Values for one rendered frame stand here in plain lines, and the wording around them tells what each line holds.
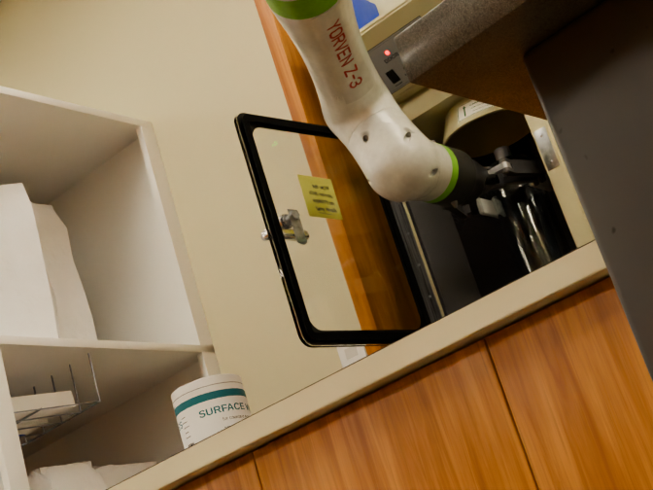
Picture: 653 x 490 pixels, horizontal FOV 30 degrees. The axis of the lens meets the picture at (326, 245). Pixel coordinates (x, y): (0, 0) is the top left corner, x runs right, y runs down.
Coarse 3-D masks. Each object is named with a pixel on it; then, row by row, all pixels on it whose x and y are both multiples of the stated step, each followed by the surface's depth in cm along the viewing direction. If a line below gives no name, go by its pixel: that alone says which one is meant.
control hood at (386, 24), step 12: (408, 0) 199; (420, 0) 198; (432, 0) 197; (396, 12) 200; (408, 12) 200; (420, 12) 199; (372, 24) 203; (384, 24) 202; (396, 24) 201; (372, 36) 204; (384, 36) 203; (408, 84) 207; (396, 96) 209; (408, 96) 210
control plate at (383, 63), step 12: (408, 24) 201; (372, 48) 205; (384, 48) 204; (396, 48) 204; (372, 60) 206; (384, 60) 206; (396, 60) 205; (384, 72) 207; (396, 72) 206; (396, 84) 208
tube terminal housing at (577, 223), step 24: (384, 0) 216; (432, 96) 208; (456, 96) 206; (432, 120) 212; (480, 120) 219; (528, 120) 196; (552, 144) 193; (408, 216) 208; (576, 216) 189; (576, 240) 188; (432, 288) 204
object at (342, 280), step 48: (240, 144) 190; (288, 144) 197; (336, 144) 206; (288, 192) 192; (336, 192) 200; (288, 240) 187; (336, 240) 194; (384, 240) 203; (336, 288) 189; (384, 288) 197
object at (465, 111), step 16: (448, 112) 210; (464, 112) 206; (480, 112) 204; (512, 112) 216; (448, 128) 208; (464, 128) 218; (480, 128) 219; (496, 128) 219; (512, 128) 217; (528, 128) 215; (448, 144) 214; (464, 144) 218; (480, 144) 219; (496, 144) 219
